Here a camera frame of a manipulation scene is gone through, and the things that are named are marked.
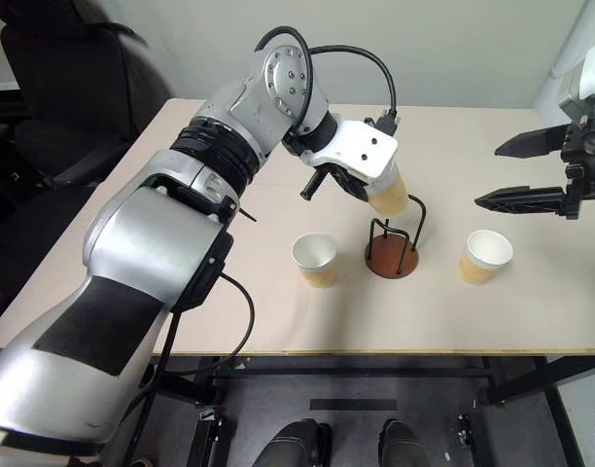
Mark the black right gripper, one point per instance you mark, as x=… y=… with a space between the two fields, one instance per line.
x=586 y=160

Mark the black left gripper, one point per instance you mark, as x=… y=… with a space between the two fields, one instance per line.
x=337 y=171

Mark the tan paper cup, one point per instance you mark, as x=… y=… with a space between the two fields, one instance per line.
x=484 y=260
x=390 y=194
x=314 y=262

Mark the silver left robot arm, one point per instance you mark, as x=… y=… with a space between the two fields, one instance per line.
x=147 y=243

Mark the black floor tape strip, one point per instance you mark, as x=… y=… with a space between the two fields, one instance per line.
x=353 y=404

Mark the dark rounded shape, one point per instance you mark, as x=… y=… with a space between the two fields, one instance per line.
x=402 y=443
x=292 y=445

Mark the black office chair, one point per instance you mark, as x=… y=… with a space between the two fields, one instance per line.
x=83 y=73

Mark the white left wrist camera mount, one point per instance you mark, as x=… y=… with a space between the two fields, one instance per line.
x=360 y=146

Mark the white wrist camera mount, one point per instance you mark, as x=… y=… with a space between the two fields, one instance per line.
x=360 y=146
x=594 y=78

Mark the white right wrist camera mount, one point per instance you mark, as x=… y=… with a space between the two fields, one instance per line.
x=594 y=78

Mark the black metal table frame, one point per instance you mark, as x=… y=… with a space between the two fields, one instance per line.
x=351 y=372

